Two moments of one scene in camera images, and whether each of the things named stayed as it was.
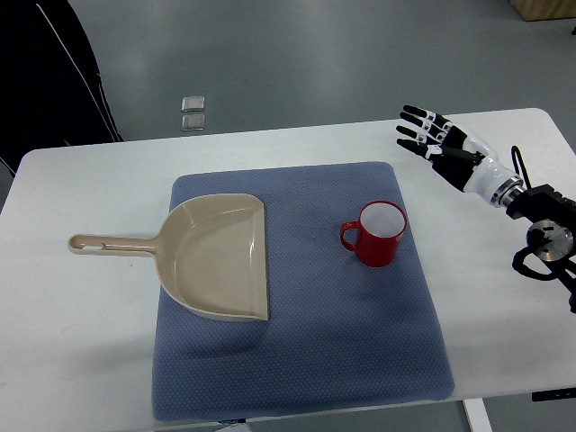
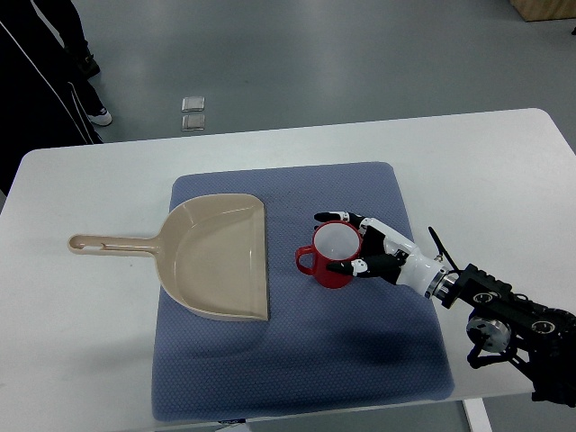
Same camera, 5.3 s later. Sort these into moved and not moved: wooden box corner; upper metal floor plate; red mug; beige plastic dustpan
Moved: red mug
Not moved: wooden box corner; upper metal floor plate; beige plastic dustpan
